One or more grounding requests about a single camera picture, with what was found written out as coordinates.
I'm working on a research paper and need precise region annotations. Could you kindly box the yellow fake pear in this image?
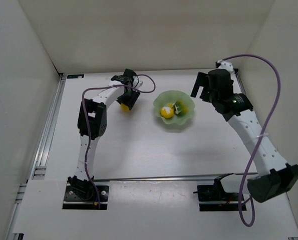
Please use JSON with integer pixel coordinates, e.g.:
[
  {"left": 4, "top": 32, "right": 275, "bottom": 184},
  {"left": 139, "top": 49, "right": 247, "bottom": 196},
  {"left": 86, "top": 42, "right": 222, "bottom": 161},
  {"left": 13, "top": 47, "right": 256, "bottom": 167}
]
[{"left": 120, "top": 103, "right": 130, "bottom": 112}]

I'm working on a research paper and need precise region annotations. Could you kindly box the green yellow fake fruit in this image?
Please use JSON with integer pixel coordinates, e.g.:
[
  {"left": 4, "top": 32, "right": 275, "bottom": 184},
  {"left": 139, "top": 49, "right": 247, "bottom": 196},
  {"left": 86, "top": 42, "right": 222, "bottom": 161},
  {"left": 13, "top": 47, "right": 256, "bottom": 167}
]
[{"left": 173, "top": 99, "right": 188, "bottom": 116}]

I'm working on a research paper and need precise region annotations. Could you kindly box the yellow peeled fake fruit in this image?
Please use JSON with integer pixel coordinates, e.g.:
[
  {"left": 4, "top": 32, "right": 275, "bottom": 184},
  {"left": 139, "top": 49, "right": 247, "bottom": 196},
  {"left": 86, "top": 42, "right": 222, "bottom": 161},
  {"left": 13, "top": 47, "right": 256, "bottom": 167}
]
[{"left": 160, "top": 106, "right": 174, "bottom": 119}]

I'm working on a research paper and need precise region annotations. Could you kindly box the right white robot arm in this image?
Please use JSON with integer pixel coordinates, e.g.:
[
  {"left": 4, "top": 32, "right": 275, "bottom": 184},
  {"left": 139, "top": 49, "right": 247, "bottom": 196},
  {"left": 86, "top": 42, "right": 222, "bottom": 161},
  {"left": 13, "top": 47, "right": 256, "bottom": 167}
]
[{"left": 191, "top": 61, "right": 298, "bottom": 203}]

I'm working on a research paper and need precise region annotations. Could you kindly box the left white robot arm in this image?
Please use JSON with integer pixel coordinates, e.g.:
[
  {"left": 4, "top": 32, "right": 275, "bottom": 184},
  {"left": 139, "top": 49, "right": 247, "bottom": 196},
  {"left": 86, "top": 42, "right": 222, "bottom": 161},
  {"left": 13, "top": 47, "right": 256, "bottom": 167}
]
[{"left": 68, "top": 69, "right": 143, "bottom": 199}]

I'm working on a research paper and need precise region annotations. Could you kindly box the green glass fruit bowl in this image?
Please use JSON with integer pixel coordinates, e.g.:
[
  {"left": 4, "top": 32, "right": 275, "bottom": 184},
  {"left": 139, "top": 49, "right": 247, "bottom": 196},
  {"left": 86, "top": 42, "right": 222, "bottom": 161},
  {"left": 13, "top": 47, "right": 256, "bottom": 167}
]
[{"left": 153, "top": 90, "right": 195, "bottom": 125}]

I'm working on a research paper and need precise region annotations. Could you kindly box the left blue corner label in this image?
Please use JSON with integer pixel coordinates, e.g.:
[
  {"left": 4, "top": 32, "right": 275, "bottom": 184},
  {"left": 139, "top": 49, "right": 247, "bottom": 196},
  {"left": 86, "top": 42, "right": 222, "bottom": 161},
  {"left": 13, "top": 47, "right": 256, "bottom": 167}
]
[{"left": 67, "top": 74, "right": 84, "bottom": 79}]

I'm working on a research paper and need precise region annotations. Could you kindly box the front aluminium rail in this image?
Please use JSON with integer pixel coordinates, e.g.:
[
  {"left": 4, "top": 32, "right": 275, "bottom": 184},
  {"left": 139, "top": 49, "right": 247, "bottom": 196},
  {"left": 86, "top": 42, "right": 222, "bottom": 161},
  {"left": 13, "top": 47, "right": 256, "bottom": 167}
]
[{"left": 94, "top": 174, "right": 222, "bottom": 182}]

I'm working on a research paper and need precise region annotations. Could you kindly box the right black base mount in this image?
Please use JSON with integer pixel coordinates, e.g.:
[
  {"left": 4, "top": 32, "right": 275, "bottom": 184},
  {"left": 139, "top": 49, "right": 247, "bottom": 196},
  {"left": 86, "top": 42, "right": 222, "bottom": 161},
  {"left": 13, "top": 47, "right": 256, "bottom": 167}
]
[{"left": 193, "top": 173, "right": 242, "bottom": 212}]

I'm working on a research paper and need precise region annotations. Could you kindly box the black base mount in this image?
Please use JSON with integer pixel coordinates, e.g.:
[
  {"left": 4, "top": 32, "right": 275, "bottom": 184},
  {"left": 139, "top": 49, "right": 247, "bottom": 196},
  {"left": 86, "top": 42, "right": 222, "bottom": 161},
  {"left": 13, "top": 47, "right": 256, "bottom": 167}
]
[
  {"left": 193, "top": 173, "right": 242, "bottom": 212},
  {"left": 62, "top": 183, "right": 109, "bottom": 210}
]

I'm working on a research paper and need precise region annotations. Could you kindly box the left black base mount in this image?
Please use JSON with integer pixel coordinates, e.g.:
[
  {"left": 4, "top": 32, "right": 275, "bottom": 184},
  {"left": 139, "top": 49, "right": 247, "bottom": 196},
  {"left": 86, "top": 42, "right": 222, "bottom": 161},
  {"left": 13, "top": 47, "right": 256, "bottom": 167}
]
[{"left": 62, "top": 183, "right": 109, "bottom": 210}]

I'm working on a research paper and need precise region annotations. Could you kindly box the left aluminium rail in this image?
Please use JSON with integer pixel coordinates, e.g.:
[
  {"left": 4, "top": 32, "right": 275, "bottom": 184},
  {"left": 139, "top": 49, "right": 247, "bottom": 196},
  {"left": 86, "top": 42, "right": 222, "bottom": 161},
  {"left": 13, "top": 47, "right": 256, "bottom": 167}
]
[{"left": 6, "top": 73, "right": 66, "bottom": 240}]

